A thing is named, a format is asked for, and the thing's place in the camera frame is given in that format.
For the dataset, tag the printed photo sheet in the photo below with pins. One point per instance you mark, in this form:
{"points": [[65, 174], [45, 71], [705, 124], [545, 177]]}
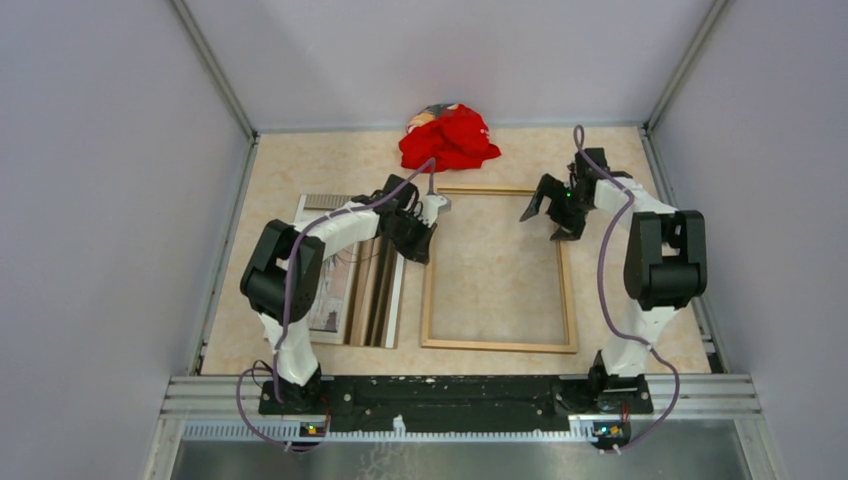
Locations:
{"points": [[358, 297]]}

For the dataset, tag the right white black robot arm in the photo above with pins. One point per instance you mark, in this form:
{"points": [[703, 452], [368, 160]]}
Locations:
{"points": [[665, 268]]}

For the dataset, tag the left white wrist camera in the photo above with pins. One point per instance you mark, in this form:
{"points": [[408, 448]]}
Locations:
{"points": [[432, 206]]}

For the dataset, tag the red crumpled cloth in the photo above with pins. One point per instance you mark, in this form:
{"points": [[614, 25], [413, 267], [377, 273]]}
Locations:
{"points": [[454, 135]]}

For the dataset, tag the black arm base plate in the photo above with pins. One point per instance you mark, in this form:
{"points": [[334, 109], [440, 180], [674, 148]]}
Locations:
{"points": [[463, 404]]}

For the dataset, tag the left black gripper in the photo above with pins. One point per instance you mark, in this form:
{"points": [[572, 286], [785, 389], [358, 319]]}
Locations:
{"points": [[418, 251]]}

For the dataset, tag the wooden picture frame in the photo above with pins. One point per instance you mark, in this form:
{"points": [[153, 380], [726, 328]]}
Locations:
{"points": [[494, 283]]}

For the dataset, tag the aluminium front rail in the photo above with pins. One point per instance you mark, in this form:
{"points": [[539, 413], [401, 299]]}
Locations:
{"points": [[226, 407]]}

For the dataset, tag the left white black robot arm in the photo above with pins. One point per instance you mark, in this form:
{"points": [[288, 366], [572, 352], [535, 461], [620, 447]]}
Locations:
{"points": [[282, 277]]}

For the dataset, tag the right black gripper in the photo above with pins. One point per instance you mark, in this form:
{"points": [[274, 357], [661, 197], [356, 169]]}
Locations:
{"points": [[569, 228]]}

